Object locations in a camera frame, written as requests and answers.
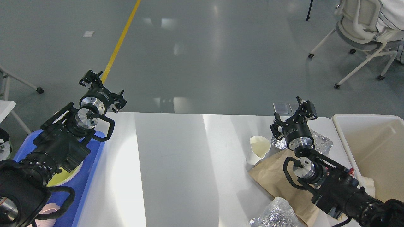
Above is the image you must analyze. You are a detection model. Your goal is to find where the blue plastic tray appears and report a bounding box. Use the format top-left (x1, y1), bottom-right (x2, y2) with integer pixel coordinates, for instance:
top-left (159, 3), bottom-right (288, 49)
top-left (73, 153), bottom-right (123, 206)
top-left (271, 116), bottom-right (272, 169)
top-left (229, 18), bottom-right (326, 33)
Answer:
top-left (13, 130), bottom-right (105, 227)

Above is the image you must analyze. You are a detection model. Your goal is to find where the white plastic bin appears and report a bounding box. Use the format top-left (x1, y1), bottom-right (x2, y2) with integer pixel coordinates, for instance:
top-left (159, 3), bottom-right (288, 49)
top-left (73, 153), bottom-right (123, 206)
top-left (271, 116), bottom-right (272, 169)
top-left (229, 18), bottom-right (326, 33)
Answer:
top-left (332, 114), bottom-right (404, 202)

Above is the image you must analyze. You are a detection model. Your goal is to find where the seated person white shirt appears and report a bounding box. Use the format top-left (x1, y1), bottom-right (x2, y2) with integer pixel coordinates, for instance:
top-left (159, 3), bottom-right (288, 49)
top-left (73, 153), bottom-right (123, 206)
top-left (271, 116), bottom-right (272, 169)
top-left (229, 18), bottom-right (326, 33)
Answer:
top-left (376, 0), bottom-right (404, 65)

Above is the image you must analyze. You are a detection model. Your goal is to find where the white side table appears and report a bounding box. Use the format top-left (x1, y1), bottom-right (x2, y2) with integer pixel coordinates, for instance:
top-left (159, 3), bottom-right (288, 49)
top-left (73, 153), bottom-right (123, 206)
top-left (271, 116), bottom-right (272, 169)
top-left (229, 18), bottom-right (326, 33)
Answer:
top-left (0, 100), bottom-right (32, 135)

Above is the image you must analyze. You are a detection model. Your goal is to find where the black tripod leg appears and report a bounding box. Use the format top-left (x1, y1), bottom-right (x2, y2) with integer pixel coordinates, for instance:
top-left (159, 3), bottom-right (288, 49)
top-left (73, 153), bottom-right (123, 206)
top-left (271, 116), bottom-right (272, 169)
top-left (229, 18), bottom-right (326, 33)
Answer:
top-left (306, 0), bottom-right (314, 22)

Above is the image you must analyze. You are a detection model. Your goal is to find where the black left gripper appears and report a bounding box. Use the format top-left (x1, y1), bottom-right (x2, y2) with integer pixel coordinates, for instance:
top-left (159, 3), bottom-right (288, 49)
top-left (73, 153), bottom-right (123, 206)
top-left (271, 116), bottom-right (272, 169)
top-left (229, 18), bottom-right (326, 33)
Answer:
top-left (79, 70), bottom-right (127, 115)

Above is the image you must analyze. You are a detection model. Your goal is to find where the chair leg with caster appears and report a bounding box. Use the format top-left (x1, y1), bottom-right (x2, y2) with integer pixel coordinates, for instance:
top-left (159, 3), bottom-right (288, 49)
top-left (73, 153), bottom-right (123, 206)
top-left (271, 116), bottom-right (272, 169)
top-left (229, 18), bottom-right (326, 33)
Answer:
top-left (0, 65), bottom-right (44, 101)

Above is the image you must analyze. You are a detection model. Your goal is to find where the crumpled foil front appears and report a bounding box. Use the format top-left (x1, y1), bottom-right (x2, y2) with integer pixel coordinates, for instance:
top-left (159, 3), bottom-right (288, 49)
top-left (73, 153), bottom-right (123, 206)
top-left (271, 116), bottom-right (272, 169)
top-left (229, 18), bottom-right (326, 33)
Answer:
top-left (249, 197), bottom-right (305, 227)

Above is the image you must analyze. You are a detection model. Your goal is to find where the white paper cup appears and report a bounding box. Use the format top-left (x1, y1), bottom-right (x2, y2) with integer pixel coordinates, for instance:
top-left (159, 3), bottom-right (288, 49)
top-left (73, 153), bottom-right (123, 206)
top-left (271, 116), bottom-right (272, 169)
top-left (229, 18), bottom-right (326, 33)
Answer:
top-left (246, 136), bottom-right (271, 165)

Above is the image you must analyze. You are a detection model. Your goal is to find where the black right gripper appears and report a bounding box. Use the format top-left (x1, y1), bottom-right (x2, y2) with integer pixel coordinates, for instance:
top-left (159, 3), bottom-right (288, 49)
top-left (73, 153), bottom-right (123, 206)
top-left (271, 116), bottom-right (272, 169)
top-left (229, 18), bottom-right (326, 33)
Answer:
top-left (271, 96), bottom-right (318, 150)

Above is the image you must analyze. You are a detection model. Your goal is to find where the pink mug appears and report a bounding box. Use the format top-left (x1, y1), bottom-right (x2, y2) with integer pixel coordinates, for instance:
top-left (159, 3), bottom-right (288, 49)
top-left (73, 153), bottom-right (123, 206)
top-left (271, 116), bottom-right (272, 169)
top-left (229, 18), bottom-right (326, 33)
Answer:
top-left (35, 203), bottom-right (61, 227)

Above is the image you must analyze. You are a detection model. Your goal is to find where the pale green plate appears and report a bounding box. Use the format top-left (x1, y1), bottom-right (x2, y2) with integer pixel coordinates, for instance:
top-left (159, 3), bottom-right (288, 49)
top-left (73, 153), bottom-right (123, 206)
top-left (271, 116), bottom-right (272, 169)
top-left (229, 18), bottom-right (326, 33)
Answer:
top-left (47, 161), bottom-right (84, 188)

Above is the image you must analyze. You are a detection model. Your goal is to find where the white office chair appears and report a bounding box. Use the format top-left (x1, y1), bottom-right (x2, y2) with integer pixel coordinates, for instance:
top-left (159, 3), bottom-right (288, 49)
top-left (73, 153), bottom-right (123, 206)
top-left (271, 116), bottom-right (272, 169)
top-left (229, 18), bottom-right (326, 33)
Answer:
top-left (308, 0), bottom-right (403, 89)

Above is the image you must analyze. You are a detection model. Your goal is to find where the brown paper bag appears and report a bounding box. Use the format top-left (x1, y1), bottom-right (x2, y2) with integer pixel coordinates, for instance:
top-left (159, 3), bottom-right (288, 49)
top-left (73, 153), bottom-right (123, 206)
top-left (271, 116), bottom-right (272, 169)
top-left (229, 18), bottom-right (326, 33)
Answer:
top-left (248, 149), bottom-right (322, 227)

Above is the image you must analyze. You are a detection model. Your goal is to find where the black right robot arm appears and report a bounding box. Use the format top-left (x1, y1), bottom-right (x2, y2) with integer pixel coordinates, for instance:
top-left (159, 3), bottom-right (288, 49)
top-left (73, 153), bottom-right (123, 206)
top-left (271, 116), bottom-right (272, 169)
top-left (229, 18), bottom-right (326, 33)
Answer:
top-left (270, 96), bottom-right (404, 227)

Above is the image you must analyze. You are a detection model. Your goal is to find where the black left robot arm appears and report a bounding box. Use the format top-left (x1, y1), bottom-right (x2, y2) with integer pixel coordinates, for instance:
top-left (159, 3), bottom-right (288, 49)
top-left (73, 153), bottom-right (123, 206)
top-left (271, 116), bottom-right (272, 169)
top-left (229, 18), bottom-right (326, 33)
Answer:
top-left (0, 70), bottom-right (127, 227)

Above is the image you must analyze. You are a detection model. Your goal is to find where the crumpled foil near gripper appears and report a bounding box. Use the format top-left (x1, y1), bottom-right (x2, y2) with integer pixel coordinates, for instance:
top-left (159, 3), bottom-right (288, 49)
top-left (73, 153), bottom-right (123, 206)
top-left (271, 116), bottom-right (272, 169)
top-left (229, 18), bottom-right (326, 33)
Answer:
top-left (270, 128), bottom-right (334, 156)

